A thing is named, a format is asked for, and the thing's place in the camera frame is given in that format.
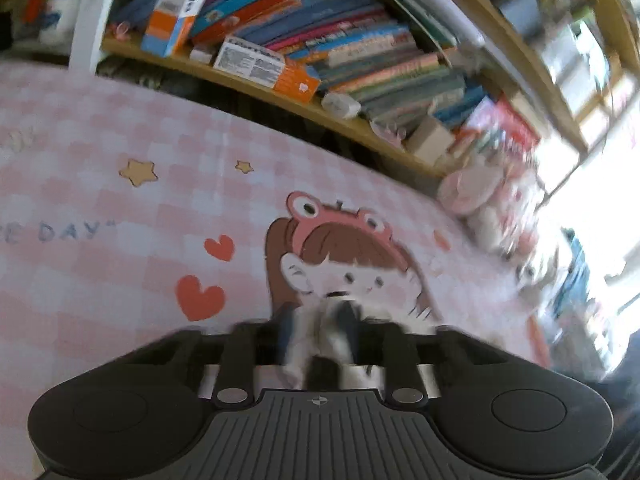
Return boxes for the cream t-shirt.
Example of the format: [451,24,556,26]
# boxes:
[281,300,383,392]

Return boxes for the pink checkered printed bed sheet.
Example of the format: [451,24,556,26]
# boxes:
[0,60,571,480]

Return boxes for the white post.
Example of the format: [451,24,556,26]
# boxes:
[69,0,173,73]

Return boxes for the small white box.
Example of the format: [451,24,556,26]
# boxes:
[321,91,362,120]

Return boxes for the pink and white plush toys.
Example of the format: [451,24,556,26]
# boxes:
[437,157,551,261]

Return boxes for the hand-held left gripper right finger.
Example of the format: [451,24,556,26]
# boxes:
[334,304,507,407]

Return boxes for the white bottle with green cap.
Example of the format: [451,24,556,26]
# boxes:
[37,0,83,46]

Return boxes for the beige cardboard box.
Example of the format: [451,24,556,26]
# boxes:
[404,116,456,167]

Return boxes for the wooden bookshelf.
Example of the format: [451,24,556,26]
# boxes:
[97,0,640,181]

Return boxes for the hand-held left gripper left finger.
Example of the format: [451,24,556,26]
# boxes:
[125,304,297,407]

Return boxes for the flat orange and white box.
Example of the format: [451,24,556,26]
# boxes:
[213,36,322,105]

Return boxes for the tall orange and white box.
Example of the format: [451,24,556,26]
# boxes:
[141,0,221,58]

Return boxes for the row of colourful books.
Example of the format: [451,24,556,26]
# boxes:
[117,0,543,158]

